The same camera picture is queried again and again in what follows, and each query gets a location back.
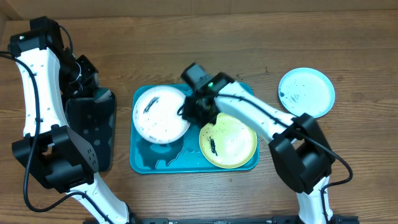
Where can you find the light blue plate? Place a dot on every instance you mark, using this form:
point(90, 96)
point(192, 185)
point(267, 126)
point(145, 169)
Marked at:
point(306, 90)

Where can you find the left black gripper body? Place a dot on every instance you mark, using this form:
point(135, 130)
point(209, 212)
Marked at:
point(77, 76)

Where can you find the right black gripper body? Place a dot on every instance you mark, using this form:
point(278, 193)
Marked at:
point(199, 110)

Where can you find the yellow plate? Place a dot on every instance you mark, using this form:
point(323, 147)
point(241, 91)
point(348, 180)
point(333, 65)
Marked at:
point(228, 143)

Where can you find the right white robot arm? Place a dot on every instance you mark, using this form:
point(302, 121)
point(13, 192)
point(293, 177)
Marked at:
point(298, 147)

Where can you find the green grey sponge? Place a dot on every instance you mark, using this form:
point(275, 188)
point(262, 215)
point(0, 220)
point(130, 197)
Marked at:
point(102, 94)

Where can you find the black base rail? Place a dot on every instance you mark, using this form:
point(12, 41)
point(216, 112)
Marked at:
point(284, 219)

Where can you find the teal plastic tray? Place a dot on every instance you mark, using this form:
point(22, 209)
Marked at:
point(181, 156)

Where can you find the pink white plate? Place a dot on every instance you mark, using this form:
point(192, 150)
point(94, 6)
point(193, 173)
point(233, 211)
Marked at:
point(155, 115)

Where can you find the black water tray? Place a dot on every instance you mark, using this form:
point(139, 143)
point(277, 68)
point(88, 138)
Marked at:
point(95, 122)

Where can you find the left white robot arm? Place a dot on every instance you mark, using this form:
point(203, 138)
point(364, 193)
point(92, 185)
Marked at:
point(68, 136)

